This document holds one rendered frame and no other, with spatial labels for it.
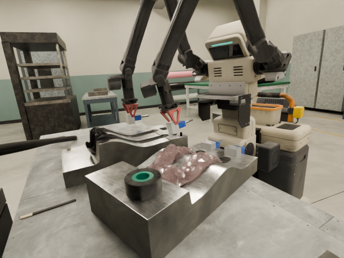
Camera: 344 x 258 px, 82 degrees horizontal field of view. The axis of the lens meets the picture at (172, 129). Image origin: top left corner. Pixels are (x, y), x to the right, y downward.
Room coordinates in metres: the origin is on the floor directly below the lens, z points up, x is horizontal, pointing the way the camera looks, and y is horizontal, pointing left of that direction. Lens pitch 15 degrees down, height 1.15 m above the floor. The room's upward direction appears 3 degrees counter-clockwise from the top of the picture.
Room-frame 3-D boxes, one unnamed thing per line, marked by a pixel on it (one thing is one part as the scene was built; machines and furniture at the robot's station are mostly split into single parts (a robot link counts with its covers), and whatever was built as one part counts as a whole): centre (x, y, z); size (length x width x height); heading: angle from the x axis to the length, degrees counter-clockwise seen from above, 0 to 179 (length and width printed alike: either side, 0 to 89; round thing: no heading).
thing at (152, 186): (0.39, 0.07, 0.93); 0.08 x 0.08 x 0.04
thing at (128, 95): (1.10, 0.22, 1.06); 0.10 x 0.07 x 0.07; 28
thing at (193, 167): (0.57, -0.03, 0.90); 0.26 x 0.18 x 0.08; 135
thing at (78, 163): (0.84, 0.21, 0.87); 0.50 x 0.26 x 0.14; 118
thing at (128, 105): (1.09, 0.22, 0.99); 0.07 x 0.07 x 0.09; 28
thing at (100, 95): (5.11, 1.78, 0.46); 1.90 x 0.70 x 0.92; 20
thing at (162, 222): (0.57, -0.03, 0.86); 0.50 x 0.26 x 0.11; 135
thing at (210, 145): (0.80, -0.18, 0.86); 0.13 x 0.05 x 0.05; 135
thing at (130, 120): (1.12, 0.19, 0.93); 0.13 x 0.05 x 0.05; 118
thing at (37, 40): (4.78, 2.78, 1.03); 1.54 x 0.94 x 2.06; 20
